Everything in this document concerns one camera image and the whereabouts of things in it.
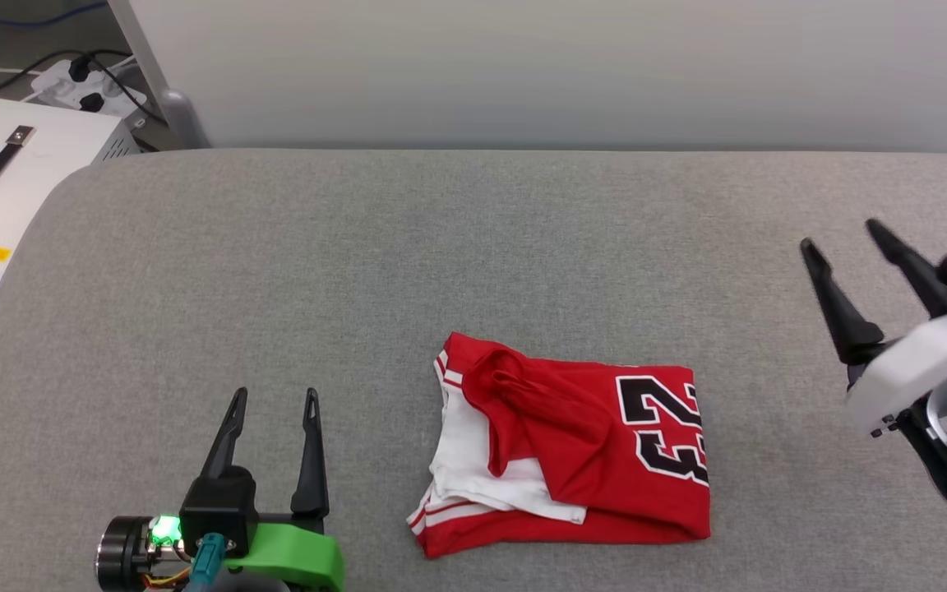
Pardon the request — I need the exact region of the teal cable connector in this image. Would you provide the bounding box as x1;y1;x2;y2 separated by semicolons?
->
188;533;228;591

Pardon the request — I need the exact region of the red white basketball jersey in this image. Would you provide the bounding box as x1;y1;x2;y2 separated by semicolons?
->
406;331;713;560

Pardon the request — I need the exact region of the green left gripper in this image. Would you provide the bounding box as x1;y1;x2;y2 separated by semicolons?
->
198;388;345;592

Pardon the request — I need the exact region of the white equipment box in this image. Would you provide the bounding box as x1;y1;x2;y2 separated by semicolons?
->
0;96;143;330

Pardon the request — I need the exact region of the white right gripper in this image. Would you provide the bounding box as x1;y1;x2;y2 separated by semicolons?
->
800;218;947;437

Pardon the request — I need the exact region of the black cylindrical left gripper motor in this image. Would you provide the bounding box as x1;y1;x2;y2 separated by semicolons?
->
95;514;187;592

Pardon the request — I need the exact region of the white power strip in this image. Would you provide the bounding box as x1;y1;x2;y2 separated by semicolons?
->
30;56;147;123

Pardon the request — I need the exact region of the grey metal post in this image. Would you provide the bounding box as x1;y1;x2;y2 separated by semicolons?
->
108;0;211;150

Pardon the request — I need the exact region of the black floor cable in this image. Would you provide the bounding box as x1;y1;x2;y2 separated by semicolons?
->
0;49;164;126

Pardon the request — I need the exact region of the blue floor cable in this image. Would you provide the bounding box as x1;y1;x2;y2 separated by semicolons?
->
0;0;109;27

